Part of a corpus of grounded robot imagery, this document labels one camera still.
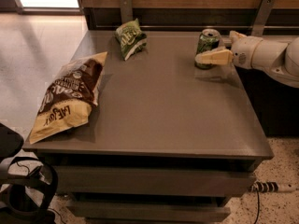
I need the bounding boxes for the upper grey drawer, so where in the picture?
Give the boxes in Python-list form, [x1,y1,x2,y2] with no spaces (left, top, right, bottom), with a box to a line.
[55,166,255,197]

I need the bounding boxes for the green soda can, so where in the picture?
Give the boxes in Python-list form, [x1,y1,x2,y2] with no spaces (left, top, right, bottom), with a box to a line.
[196,29,221,54]

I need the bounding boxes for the black power cable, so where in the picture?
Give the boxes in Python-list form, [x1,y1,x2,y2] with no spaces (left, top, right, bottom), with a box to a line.
[252,185,262,224]

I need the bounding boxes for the left metal wall bracket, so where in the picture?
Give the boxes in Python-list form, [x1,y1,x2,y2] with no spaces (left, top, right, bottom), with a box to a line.
[120,0,133,23]

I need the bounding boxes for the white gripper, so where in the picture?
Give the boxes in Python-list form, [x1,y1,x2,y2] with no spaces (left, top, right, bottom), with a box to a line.
[195,31,263,69]

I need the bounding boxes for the small green chip bag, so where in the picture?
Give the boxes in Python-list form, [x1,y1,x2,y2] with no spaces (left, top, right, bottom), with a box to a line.
[115,19,147,61]

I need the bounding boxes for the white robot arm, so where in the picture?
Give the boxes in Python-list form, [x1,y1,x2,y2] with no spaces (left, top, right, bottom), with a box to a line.
[195,31,299,88]

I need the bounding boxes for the lower grey drawer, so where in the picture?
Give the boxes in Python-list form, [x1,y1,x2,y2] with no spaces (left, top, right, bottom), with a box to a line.
[67,201,230,223]

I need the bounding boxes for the right metal wall bracket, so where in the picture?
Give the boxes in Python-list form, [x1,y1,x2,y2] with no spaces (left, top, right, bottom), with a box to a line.
[251,0,277,36]

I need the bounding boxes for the grey drawer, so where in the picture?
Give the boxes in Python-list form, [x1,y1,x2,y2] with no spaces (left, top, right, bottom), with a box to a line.
[55,166,255,197]
[67,201,230,223]

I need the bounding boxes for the white power strip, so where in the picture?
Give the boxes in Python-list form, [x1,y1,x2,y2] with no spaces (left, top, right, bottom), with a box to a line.
[250,180,296,194]

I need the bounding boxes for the brown and yellow chip bag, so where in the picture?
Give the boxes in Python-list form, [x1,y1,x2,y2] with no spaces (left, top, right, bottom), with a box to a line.
[29,52,107,144]

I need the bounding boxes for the black office chair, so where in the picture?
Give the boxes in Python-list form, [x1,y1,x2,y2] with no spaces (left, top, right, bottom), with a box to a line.
[0,123,23,161]

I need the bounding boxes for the metal wall bracket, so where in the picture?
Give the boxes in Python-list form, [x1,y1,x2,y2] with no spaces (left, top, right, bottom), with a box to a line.
[120,0,133,23]
[251,0,277,36]

